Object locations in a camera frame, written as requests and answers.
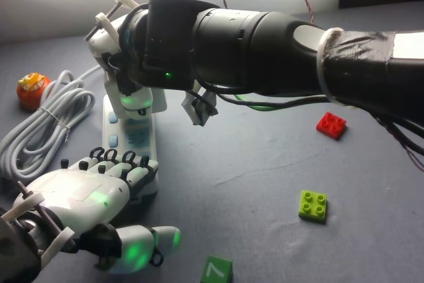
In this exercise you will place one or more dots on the grey table cloth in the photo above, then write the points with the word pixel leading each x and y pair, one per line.
pixel 248 163

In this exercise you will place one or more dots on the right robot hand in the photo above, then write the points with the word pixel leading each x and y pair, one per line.
pixel 132 104

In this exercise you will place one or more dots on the wrist camera on white bracket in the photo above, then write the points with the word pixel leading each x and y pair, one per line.
pixel 198 110

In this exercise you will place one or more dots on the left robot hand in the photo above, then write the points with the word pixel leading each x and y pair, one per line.
pixel 76 193

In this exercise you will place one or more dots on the red building brick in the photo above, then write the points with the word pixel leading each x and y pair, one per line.
pixel 331 127

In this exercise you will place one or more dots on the lime green building brick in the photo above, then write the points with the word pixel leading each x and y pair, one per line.
pixel 313 208

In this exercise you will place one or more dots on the white power strip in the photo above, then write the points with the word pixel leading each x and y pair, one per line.
pixel 139 137

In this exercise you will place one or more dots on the green number cube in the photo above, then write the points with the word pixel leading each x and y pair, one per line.
pixel 217 271

